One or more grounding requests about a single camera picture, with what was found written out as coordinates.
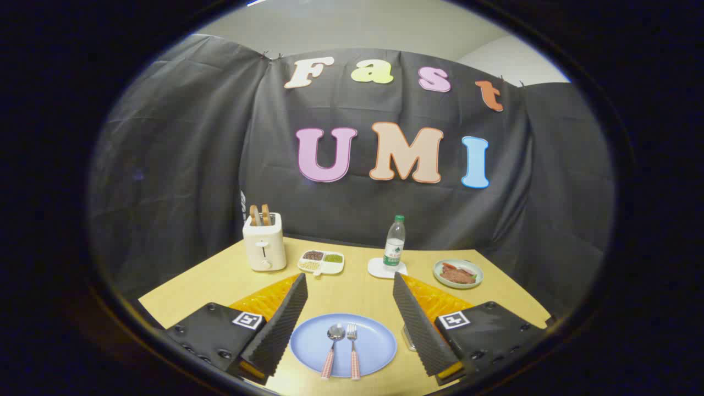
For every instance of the white divided dish of beans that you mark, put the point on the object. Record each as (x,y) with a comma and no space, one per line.
(322,262)

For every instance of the sliced red meat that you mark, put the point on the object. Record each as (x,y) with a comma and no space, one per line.
(457,275)

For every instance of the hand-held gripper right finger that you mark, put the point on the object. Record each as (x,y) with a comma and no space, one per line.
(421,324)

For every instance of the cream toaster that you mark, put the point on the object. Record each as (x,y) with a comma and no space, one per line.
(265,247)

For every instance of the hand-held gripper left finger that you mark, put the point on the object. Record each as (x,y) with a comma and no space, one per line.
(278,324)

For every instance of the blue plate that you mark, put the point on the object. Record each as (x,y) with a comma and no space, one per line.
(379,344)

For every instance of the black backdrop cloth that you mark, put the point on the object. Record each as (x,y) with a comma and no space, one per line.
(192,165)

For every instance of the white coaster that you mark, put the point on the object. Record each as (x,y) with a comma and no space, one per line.
(377,270)

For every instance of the toast slice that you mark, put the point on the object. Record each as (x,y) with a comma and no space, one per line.
(254,215)
(266,214)

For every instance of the pale green plate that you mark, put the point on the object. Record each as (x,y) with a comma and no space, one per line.
(437,272)

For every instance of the clear water bottle green cap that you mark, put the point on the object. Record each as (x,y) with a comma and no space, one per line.
(394,247)

